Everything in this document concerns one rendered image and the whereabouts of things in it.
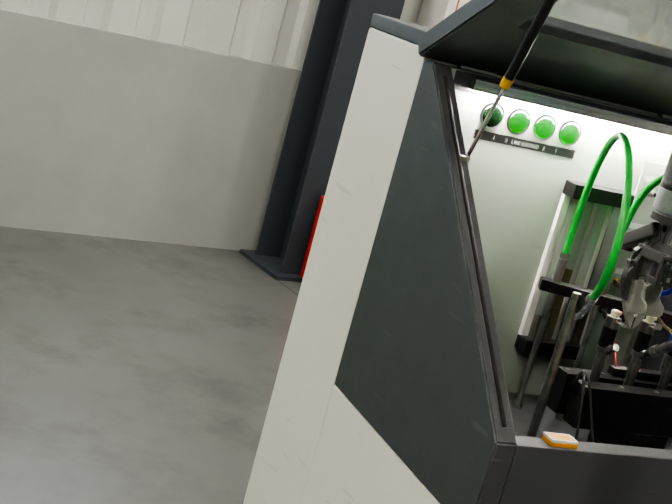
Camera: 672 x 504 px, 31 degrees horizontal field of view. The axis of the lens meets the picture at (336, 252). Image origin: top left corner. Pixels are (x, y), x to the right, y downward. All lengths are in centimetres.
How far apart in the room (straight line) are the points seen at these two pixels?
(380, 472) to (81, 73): 390
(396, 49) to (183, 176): 384
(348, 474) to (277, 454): 35
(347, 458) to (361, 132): 65
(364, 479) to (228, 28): 408
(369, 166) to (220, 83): 375
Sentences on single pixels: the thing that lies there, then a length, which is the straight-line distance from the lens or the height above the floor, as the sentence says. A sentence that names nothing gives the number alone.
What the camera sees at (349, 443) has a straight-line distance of 231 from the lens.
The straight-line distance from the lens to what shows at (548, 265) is 246.
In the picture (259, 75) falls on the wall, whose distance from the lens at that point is 619.
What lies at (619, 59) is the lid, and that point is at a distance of 228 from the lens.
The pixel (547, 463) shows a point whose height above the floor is 92.
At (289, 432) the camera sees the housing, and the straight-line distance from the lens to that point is 257.
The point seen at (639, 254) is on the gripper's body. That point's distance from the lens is 215.
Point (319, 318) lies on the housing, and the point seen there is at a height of 88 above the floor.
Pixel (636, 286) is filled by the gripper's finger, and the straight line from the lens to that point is 216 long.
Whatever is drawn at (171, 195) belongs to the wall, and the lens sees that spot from 614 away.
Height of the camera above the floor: 158
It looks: 13 degrees down
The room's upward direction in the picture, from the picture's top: 15 degrees clockwise
